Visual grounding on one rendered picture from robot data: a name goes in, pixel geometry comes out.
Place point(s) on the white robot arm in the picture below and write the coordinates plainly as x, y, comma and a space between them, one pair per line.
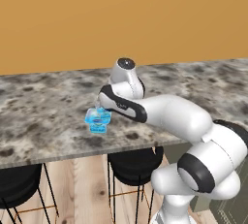
180, 118

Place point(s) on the blue yogurt container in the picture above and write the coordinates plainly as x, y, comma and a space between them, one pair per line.
98, 120

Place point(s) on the black bar stool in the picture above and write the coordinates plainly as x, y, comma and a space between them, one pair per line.
134, 166
19, 185

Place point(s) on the grey-green cabinet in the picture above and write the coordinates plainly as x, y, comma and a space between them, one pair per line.
232, 202

